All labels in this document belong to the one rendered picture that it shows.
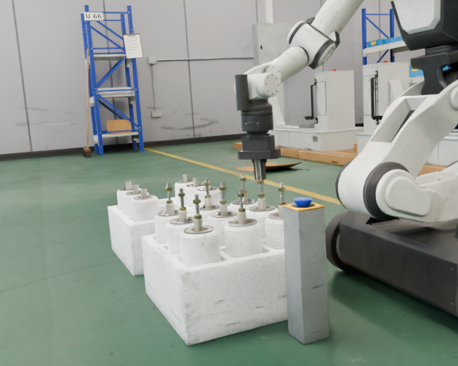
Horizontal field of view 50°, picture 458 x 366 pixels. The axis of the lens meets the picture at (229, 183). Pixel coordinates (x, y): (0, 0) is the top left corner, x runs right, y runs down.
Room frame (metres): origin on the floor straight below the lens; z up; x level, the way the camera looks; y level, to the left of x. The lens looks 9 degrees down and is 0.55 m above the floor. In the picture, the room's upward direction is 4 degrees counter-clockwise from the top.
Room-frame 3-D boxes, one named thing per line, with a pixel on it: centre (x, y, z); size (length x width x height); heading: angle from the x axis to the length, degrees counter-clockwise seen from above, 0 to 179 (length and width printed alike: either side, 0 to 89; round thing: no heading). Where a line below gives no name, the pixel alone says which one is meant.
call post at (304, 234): (1.09, -0.16, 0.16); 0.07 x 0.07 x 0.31; 23
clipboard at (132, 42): (6.75, 1.16, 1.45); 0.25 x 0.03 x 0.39; 111
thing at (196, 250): (1.17, 0.08, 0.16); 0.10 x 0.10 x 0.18
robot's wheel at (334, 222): (1.51, -0.38, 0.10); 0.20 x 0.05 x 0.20; 111
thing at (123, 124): (7.00, 1.51, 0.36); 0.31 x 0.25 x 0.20; 111
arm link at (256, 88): (1.35, -0.09, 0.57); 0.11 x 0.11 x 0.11; 43
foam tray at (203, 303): (1.32, 0.02, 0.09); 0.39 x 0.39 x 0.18; 23
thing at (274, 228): (1.26, -0.14, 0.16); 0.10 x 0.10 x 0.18
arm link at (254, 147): (1.37, -0.09, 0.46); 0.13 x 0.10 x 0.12; 64
